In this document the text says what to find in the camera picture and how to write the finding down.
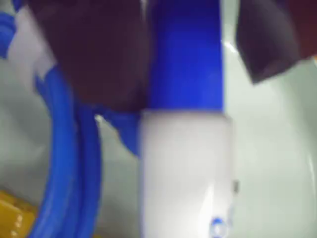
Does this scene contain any blue and white pen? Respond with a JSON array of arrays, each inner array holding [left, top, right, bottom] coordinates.
[[138, 0, 235, 238]]

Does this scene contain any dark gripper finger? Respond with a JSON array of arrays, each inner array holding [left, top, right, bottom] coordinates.
[[235, 0, 317, 85], [26, 0, 150, 113]]

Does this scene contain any yellow tube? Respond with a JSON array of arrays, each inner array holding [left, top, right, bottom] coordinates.
[[0, 189, 37, 238]]

